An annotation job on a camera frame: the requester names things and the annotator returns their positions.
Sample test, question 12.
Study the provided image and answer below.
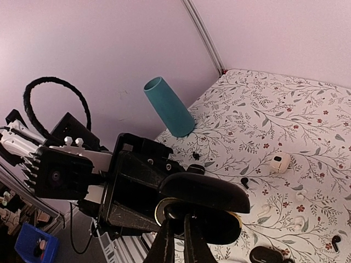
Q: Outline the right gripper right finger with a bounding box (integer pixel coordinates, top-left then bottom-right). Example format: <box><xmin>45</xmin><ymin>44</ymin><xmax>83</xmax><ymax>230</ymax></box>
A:
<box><xmin>184</xmin><ymin>215</ymin><xmax>217</xmax><ymax>263</ymax></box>

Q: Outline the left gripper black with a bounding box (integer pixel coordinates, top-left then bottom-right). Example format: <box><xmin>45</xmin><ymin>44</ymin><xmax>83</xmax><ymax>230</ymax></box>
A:
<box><xmin>99</xmin><ymin>133</ymin><xmax>185</xmax><ymax>236</ymax></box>

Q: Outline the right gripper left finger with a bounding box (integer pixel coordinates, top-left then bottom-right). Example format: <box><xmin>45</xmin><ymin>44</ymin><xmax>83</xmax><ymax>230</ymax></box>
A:
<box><xmin>144</xmin><ymin>219</ymin><xmax>175</xmax><ymax>263</ymax></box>

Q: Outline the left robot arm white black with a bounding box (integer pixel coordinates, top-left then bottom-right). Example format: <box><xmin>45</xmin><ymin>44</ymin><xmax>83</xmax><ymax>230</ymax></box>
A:
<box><xmin>1</xmin><ymin>77</ymin><xmax>183</xmax><ymax>236</ymax></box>

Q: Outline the small black earbud case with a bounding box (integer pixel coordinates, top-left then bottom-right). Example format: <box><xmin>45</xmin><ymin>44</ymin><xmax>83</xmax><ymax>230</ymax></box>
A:
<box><xmin>186</xmin><ymin>164</ymin><xmax>205</xmax><ymax>175</ymax></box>

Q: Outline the black open oval case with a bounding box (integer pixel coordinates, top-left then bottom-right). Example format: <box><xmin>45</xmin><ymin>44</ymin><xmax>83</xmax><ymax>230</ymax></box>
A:
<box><xmin>249</xmin><ymin>246</ymin><xmax>295</xmax><ymax>263</ymax></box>

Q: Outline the black earbud near mug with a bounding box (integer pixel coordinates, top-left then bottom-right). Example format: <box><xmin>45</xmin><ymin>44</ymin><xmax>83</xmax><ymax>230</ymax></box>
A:
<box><xmin>192</xmin><ymin>152</ymin><xmax>200</xmax><ymax>161</ymax></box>

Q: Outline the teal cup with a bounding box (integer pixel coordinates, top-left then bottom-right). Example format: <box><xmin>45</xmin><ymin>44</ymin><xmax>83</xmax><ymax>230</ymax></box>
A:
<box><xmin>143</xmin><ymin>77</ymin><xmax>195</xmax><ymax>138</ymax></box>

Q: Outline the white earbud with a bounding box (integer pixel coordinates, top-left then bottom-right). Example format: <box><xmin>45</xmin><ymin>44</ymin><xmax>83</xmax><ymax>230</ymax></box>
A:
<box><xmin>257</xmin><ymin>204</ymin><xmax>271</xmax><ymax>218</ymax></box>
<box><xmin>293</xmin><ymin>216</ymin><xmax>305</xmax><ymax>231</ymax></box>

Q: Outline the black earbud centre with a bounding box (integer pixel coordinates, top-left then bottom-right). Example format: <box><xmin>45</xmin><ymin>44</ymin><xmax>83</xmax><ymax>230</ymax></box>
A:
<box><xmin>240</xmin><ymin>177</ymin><xmax>249</xmax><ymax>190</ymax></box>

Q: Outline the blue parts bin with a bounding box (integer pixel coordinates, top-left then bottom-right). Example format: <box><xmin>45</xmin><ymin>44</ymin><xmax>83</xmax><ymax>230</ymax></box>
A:
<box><xmin>14</xmin><ymin>223</ymin><xmax>59</xmax><ymax>263</ymax></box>

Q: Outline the black earbud right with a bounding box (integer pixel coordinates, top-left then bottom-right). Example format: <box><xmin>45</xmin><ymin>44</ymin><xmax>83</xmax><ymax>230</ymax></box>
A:
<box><xmin>331</xmin><ymin>235</ymin><xmax>341</xmax><ymax>246</ymax></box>

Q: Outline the floral table mat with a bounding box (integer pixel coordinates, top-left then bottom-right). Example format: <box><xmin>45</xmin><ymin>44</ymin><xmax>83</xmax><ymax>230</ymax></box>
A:
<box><xmin>157</xmin><ymin>69</ymin><xmax>350</xmax><ymax>262</ymax></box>

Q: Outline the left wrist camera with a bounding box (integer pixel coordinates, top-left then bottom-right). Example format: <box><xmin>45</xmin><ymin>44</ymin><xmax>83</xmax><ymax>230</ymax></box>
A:
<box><xmin>22</xmin><ymin>146</ymin><xmax>93</xmax><ymax>200</ymax></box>

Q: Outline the left metal corner post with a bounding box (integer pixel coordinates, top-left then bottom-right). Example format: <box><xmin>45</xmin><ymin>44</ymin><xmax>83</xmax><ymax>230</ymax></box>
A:
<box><xmin>181</xmin><ymin>0</ymin><xmax>225</xmax><ymax>76</ymax></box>

